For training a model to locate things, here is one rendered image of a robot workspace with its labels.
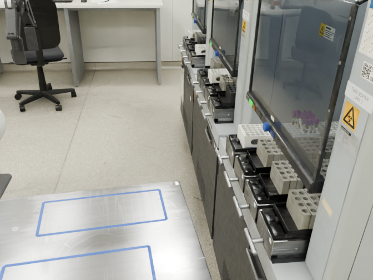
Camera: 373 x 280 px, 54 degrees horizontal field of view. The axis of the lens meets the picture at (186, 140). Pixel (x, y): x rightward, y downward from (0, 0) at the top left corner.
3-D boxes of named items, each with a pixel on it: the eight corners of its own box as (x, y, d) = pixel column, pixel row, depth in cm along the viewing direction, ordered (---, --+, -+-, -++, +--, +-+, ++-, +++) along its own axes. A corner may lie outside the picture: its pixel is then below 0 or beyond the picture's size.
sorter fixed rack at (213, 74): (258, 78, 211) (259, 68, 208) (263, 84, 203) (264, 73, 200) (207, 79, 208) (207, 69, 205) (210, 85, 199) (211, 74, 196)
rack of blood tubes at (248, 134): (307, 135, 150) (310, 121, 147) (317, 148, 141) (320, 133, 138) (236, 138, 147) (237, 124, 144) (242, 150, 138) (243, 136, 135)
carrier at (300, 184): (301, 196, 111) (305, 180, 108) (295, 196, 111) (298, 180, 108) (288, 175, 121) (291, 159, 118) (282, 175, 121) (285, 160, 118)
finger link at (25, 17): (10, 2, 100) (10, -2, 101) (23, 28, 111) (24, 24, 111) (25, 3, 101) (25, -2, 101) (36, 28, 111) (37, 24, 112)
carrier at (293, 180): (294, 196, 111) (297, 180, 108) (287, 197, 111) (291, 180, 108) (281, 175, 121) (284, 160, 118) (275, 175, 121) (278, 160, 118)
